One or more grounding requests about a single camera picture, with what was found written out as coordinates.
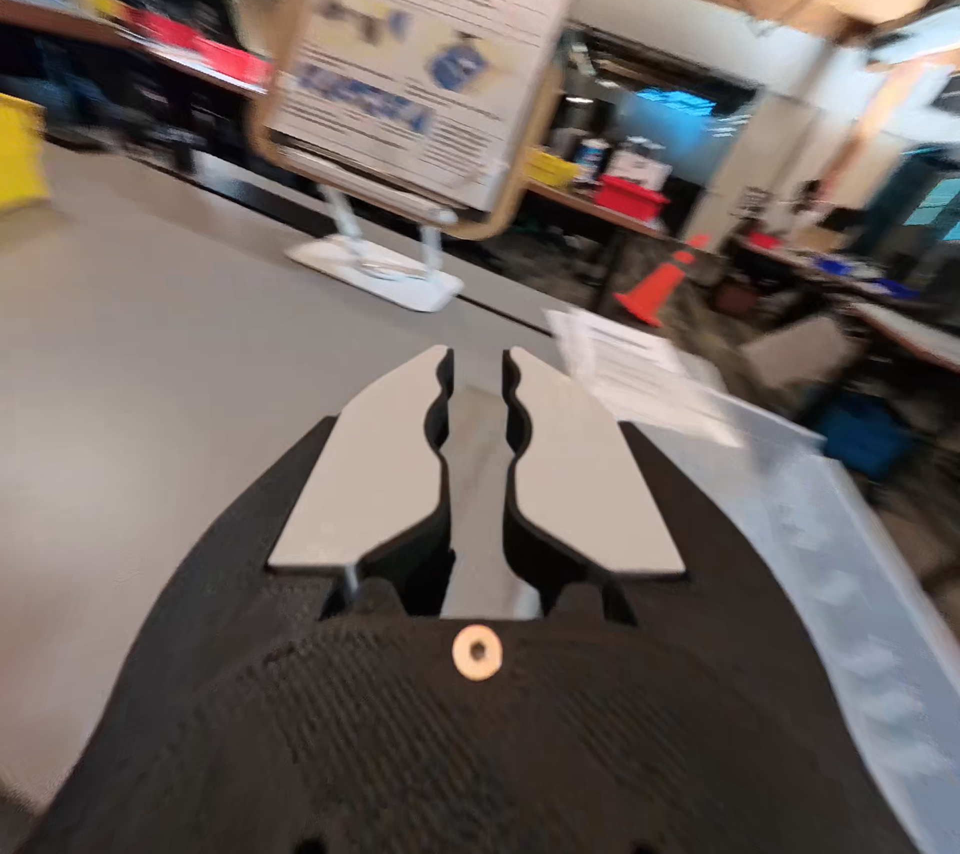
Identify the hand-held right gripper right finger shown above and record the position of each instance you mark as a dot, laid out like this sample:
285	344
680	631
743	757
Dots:
592	486

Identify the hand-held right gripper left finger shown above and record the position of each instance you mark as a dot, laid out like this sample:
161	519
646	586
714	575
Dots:
360	479

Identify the printed paper sheet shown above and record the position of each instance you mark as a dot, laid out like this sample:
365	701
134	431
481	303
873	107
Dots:
637	374

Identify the orange traffic cone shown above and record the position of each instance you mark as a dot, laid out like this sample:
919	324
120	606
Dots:
652	291

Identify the white board stand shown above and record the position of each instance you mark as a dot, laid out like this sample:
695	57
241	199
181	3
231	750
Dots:
390	276

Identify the blue plastic crate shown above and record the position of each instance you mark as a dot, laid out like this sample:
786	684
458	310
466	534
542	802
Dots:
862	434

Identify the red plastic bin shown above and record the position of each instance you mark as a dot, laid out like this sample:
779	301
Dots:
161	27
232	63
630	198

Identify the wooden board with instruction sheet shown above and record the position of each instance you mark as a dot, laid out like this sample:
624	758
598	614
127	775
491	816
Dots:
420	44

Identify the yellow plastic bin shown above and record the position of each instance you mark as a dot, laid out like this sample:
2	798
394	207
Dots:
19	156

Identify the long wooden table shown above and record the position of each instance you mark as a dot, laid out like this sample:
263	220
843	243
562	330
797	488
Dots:
75	25

